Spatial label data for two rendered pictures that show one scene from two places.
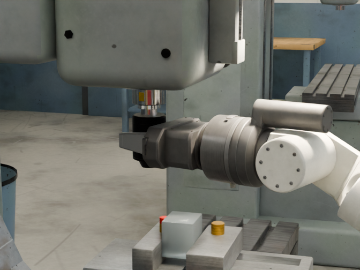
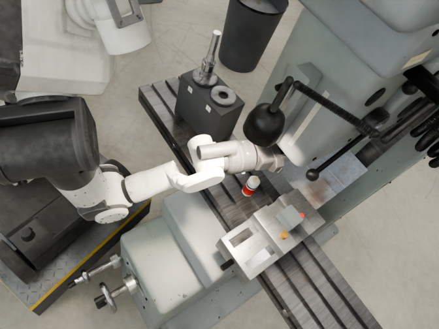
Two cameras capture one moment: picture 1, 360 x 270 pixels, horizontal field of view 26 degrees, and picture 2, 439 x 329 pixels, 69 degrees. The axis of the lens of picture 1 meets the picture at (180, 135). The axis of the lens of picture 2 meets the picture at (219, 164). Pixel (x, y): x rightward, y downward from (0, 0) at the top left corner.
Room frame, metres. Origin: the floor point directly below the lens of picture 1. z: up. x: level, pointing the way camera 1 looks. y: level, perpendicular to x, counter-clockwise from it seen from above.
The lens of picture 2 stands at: (1.11, -0.58, 1.90)
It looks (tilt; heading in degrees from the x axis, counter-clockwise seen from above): 55 degrees down; 107
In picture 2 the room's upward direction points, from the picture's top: 24 degrees clockwise
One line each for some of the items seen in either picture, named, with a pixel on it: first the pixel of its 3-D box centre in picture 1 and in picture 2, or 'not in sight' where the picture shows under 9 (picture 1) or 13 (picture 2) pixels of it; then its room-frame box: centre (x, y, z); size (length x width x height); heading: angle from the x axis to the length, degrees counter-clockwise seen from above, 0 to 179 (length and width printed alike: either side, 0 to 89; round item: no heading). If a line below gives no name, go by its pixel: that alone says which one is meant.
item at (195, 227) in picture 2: not in sight; (238, 213); (1.07, 0.04, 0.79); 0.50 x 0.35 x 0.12; 72
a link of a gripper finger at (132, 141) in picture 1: (136, 142); not in sight; (1.04, 0.06, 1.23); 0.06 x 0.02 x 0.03; 57
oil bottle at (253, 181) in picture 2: not in sight; (251, 184); (1.05, 0.05, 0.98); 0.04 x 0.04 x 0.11
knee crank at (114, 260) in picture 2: not in sight; (95, 270); (0.77, -0.42, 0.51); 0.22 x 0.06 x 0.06; 72
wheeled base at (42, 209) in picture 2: not in sight; (29, 170); (0.28, -0.33, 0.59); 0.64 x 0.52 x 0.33; 0
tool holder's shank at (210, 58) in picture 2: not in sight; (213, 47); (0.69, 0.19, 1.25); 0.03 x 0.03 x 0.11
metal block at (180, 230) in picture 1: (182, 234); (288, 219); (1.21, 0.00, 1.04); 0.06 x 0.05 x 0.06; 164
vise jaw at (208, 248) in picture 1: (215, 251); (272, 230); (1.19, -0.06, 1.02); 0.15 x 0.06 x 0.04; 164
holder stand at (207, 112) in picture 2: not in sight; (208, 105); (0.74, 0.18, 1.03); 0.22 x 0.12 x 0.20; 169
